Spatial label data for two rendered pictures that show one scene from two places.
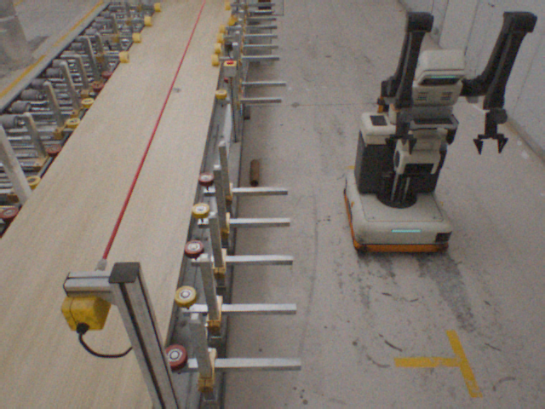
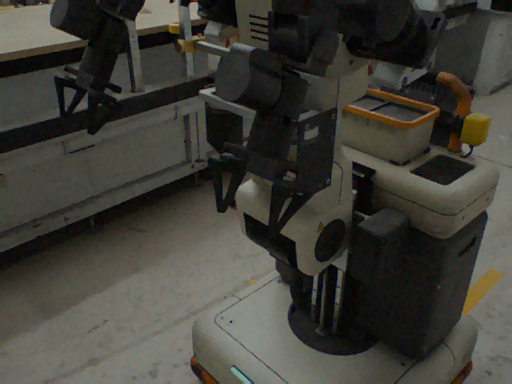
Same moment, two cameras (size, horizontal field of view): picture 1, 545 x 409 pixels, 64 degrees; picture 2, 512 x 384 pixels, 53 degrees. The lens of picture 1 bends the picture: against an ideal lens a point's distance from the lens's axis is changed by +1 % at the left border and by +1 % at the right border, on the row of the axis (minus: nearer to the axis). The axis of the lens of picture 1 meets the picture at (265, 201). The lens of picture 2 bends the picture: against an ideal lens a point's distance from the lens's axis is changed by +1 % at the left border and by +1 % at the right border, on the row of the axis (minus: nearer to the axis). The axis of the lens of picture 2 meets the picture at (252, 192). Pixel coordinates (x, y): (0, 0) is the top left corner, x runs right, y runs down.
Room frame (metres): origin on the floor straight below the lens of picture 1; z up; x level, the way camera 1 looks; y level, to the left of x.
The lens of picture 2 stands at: (1.43, -1.53, 1.36)
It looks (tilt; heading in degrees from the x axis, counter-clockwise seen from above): 30 degrees down; 45
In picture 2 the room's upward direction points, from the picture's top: straight up
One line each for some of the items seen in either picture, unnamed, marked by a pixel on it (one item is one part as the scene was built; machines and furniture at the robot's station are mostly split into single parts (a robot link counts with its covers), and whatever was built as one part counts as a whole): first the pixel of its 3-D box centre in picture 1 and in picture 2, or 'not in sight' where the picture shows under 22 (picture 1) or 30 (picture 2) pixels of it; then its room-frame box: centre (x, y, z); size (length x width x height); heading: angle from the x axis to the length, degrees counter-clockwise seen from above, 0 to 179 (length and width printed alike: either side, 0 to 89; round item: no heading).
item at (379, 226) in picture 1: (392, 209); (331, 347); (2.40, -0.92, 0.16); 0.67 x 0.64 x 0.25; 178
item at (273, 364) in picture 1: (236, 365); not in sight; (0.80, 0.12, 0.84); 0.43 x 0.03 x 0.04; 89
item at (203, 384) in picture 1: (207, 370); not in sight; (0.79, 0.21, 0.84); 0.14 x 0.06 x 0.05; 179
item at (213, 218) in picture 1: (218, 257); not in sight; (1.27, 0.20, 0.88); 0.04 x 0.04 x 0.48; 89
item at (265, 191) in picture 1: (245, 192); not in sight; (1.80, 0.10, 0.80); 0.43 x 0.03 x 0.04; 89
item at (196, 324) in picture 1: (203, 362); not in sight; (0.77, 0.21, 0.92); 0.04 x 0.04 x 0.48; 89
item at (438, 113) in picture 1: (428, 125); (270, 120); (2.11, -0.91, 0.99); 0.28 x 0.16 x 0.22; 88
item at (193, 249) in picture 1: (195, 255); not in sight; (1.31, 0.31, 0.85); 0.08 x 0.08 x 0.11
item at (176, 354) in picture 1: (176, 363); not in sight; (0.81, 0.31, 0.85); 0.08 x 0.08 x 0.11
